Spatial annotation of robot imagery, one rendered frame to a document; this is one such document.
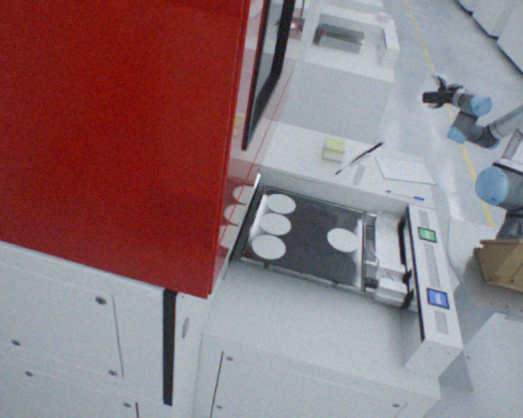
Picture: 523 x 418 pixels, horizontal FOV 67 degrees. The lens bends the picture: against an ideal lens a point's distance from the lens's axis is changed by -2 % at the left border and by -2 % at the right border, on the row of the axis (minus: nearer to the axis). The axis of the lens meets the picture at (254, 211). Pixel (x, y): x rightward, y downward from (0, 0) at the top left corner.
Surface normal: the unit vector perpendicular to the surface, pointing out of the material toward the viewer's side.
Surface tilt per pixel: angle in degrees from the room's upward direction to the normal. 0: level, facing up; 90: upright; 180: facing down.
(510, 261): 90
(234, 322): 0
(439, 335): 0
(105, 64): 90
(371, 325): 0
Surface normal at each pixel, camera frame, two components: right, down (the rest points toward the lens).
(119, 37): -0.22, 0.61
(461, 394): 0.15, -0.76
